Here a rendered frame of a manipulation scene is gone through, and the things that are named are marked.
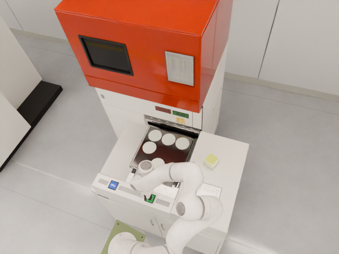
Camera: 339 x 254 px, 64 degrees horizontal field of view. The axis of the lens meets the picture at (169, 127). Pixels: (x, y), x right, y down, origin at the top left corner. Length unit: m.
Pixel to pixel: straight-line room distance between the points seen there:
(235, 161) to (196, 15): 0.95
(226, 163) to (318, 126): 1.77
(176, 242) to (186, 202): 0.24
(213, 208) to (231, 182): 0.64
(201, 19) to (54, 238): 2.35
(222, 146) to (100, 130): 1.78
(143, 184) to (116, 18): 0.83
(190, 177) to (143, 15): 0.81
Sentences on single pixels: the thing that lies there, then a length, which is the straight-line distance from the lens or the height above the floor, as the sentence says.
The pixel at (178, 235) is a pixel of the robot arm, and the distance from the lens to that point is 1.26.
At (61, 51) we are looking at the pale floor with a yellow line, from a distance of 4.50.
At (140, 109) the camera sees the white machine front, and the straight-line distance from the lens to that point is 2.03.
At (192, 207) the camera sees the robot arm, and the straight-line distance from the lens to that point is 1.11.
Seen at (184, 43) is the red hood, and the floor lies 1.75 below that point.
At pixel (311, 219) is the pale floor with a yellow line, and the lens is 2.91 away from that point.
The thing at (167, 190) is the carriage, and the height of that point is 0.88.
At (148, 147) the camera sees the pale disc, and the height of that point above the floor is 0.90.
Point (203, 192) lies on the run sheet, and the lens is 1.75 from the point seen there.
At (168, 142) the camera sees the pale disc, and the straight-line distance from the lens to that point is 2.00.
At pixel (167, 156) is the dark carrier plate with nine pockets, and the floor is 0.90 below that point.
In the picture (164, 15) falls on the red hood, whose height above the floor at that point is 1.82.
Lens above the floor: 2.61
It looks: 56 degrees down
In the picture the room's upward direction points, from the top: 8 degrees counter-clockwise
